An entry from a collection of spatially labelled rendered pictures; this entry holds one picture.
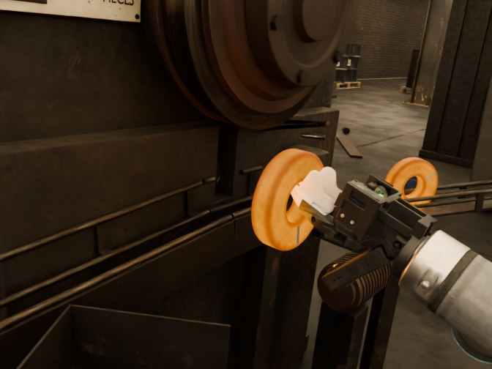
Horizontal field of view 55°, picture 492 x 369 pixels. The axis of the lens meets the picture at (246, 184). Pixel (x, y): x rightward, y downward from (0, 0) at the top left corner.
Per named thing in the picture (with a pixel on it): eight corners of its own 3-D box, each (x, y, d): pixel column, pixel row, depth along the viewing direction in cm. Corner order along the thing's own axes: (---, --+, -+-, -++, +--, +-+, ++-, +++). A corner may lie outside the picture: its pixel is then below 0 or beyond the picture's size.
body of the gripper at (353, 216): (367, 170, 67) (444, 217, 61) (343, 219, 71) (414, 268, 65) (341, 179, 61) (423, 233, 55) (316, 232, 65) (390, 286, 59)
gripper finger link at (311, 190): (299, 153, 69) (350, 185, 65) (285, 187, 72) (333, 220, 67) (287, 156, 67) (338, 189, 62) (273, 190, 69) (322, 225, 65)
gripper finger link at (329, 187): (310, 150, 71) (360, 181, 67) (296, 183, 74) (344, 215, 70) (299, 153, 69) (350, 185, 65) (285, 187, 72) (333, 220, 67)
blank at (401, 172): (394, 220, 132) (401, 225, 129) (374, 178, 125) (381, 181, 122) (437, 189, 133) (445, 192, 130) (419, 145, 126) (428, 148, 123)
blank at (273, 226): (250, 161, 64) (269, 167, 62) (312, 138, 75) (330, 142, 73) (249, 260, 70) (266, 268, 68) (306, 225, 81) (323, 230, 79)
